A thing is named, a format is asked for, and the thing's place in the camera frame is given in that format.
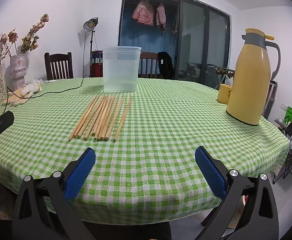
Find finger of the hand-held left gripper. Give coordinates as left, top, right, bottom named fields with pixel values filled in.
left=0, top=110, right=15, bottom=163

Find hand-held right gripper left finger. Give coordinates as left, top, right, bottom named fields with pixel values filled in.
left=12, top=147, right=97, bottom=240

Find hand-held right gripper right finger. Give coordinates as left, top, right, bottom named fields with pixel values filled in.
left=193, top=146, right=279, bottom=240

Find group of wooden chopsticks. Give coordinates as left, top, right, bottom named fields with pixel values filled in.
left=69, top=95, right=133, bottom=143

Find clear plastic container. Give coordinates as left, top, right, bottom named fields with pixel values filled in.
left=102, top=46, right=142, bottom=93

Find yellow knit glove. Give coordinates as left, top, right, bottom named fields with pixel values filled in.
left=1, top=90, right=30, bottom=107

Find white knit glove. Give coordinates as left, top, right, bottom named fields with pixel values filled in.
left=21, top=83, right=42, bottom=98

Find pink white vase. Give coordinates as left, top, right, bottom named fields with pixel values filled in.
left=10, top=54, right=27, bottom=87

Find green checked tablecloth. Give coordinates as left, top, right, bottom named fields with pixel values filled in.
left=0, top=77, right=291, bottom=224

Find yellow mug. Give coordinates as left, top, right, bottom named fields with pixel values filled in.
left=216, top=84, right=234, bottom=105

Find black folding chair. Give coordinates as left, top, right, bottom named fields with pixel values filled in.
left=272, top=150, right=292, bottom=185

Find tall dried flowers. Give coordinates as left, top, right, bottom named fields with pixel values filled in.
left=7, top=13, right=49, bottom=55

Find yellow thermos jug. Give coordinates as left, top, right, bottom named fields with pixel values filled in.
left=226, top=28, right=282, bottom=126

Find row of hanging dried food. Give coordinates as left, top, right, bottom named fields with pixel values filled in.
left=215, top=67, right=235, bottom=78

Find red fabric holder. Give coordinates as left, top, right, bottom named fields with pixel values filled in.
left=90, top=50, right=103, bottom=78

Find black bag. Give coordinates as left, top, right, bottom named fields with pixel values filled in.
left=157, top=52, right=176, bottom=80

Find studio light on stand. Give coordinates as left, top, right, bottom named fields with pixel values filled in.
left=83, top=17, right=99, bottom=78

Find sliding glass door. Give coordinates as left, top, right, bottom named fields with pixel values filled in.
left=120, top=0, right=231, bottom=90

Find blue curtain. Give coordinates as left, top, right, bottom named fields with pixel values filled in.
left=122, top=17, right=179, bottom=55

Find pink jacket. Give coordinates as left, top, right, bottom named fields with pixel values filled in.
left=132, top=0, right=154, bottom=27
left=156, top=2, right=167, bottom=32

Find black cable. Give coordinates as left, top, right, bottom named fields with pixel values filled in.
left=4, top=75, right=90, bottom=113

